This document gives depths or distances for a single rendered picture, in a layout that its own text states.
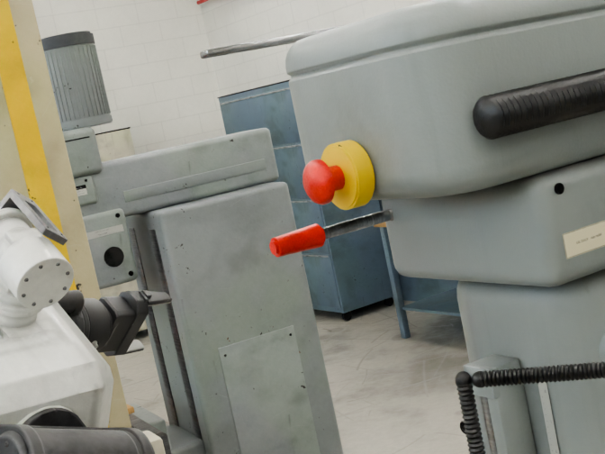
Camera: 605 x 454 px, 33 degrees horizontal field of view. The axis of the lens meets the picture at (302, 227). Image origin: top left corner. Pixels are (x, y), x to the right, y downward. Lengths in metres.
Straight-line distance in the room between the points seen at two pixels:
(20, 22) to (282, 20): 7.09
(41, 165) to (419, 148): 1.82
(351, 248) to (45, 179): 6.01
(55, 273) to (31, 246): 0.04
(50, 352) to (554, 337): 0.54
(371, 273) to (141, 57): 3.53
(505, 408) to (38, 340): 0.51
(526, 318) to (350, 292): 7.47
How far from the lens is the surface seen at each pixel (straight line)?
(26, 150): 2.59
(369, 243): 8.55
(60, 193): 2.61
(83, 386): 1.16
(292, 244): 1.00
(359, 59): 0.90
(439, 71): 0.85
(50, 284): 1.14
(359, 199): 0.90
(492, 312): 1.04
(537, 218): 0.91
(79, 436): 1.07
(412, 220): 1.04
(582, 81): 0.88
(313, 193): 0.90
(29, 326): 1.21
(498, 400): 1.02
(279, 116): 8.56
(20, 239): 1.16
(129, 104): 10.54
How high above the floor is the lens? 1.83
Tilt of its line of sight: 7 degrees down
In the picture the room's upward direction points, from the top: 12 degrees counter-clockwise
